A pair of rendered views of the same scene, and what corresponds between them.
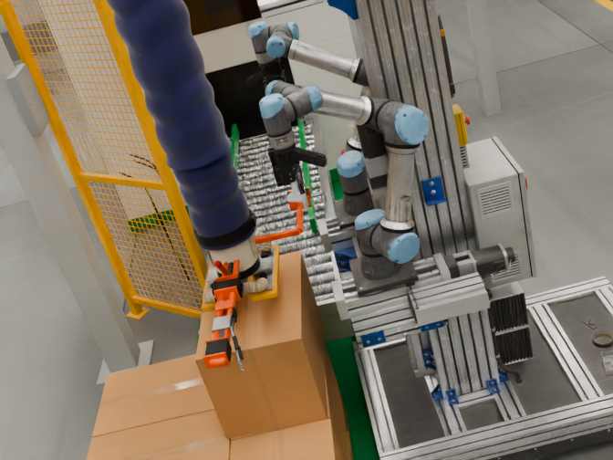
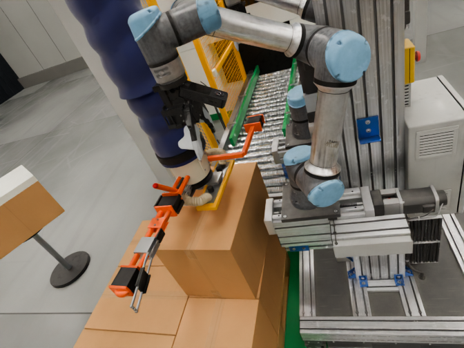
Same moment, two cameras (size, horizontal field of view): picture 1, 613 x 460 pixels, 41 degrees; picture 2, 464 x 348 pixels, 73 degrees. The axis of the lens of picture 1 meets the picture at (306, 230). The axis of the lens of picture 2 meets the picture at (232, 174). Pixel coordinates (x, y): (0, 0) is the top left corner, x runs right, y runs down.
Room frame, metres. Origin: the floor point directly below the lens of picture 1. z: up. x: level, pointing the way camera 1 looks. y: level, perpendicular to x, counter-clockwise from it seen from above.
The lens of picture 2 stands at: (1.58, -0.32, 1.93)
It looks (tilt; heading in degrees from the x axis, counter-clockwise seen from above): 35 degrees down; 21
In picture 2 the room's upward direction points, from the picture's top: 23 degrees counter-clockwise
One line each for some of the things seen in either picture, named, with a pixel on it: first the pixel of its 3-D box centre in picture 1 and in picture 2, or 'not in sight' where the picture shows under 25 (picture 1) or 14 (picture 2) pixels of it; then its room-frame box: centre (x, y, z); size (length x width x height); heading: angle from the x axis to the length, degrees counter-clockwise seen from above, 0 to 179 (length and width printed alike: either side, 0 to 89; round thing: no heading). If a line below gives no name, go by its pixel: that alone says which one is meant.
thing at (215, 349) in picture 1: (217, 352); (126, 279); (2.12, 0.38, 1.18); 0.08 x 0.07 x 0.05; 172
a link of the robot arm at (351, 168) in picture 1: (352, 171); (300, 101); (3.03, -0.25, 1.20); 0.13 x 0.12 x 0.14; 162
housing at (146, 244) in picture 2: (223, 328); (147, 248); (2.25, 0.35, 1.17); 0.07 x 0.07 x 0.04; 82
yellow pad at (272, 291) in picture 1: (264, 268); (215, 181); (2.70, 0.19, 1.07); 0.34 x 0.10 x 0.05; 172
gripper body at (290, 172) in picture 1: (285, 162); (179, 101); (2.29, 0.00, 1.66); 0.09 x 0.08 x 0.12; 88
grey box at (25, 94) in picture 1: (29, 99); not in sight; (3.89, 1.10, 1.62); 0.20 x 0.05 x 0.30; 175
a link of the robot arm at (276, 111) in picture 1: (275, 114); (154, 36); (2.29, -0.01, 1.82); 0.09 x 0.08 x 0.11; 114
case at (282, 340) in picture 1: (264, 340); (221, 227); (2.71, 0.28, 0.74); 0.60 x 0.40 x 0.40; 172
